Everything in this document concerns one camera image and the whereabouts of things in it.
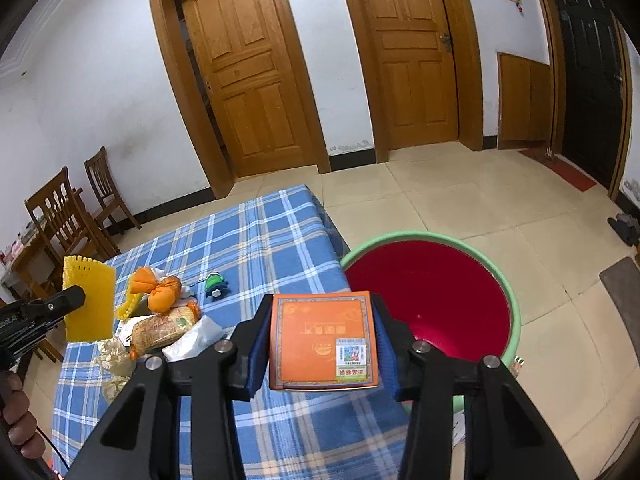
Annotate orange snack packet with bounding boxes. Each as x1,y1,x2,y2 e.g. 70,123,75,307
129,301,201,361

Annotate orange square box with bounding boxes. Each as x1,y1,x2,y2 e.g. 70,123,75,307
269,292,378,391

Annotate grey floor mat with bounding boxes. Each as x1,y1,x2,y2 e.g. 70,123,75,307
600,257,640,350

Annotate middle wooden door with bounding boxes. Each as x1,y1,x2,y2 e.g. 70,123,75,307
362,0,458,150

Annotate yellow foam fruit net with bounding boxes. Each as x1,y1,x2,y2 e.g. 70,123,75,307
63,255,116,342

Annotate red doormat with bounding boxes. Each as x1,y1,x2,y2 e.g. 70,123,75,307
520,148,597,192

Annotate white booklet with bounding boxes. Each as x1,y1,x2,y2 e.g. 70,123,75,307
115,315,149,348

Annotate black entrance door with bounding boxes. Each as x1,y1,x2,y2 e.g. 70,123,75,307
555,0,623,188

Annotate wooden dining table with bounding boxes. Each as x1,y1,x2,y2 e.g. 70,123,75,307
1,222,62,304

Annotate person's left hand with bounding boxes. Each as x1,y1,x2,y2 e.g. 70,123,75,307
1,372,46,460

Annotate white paper wrapper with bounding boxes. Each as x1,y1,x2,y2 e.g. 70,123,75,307
94,336,134,404

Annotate wooden chair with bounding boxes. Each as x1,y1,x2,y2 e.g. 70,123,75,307
84,146,141,230
22,166,122,302

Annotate dark slippers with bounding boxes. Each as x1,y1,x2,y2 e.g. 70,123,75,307
608,212,640,246

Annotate white tissue pack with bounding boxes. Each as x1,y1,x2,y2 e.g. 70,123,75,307
162,316,226,362

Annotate wooden wall cabinet panel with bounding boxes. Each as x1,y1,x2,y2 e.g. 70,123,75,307
497,52,553,148

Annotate left wooden door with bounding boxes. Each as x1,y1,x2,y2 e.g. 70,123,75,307
181,0,314,177

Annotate blue plaid tablecloth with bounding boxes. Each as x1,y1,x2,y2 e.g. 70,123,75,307
51,185,408,479

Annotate red basin green rim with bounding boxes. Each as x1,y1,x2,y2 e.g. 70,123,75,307
339,230,523,415

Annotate near wooden chair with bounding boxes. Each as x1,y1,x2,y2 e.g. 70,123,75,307
22,166,122,302

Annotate wooden door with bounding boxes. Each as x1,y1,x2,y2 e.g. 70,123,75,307
181,0,314,177
362,0,458,150

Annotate far wooden chair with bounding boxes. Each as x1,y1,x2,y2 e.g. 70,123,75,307
84,146,141,230

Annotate green toy car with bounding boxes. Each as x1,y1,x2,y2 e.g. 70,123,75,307
205,273,229,300

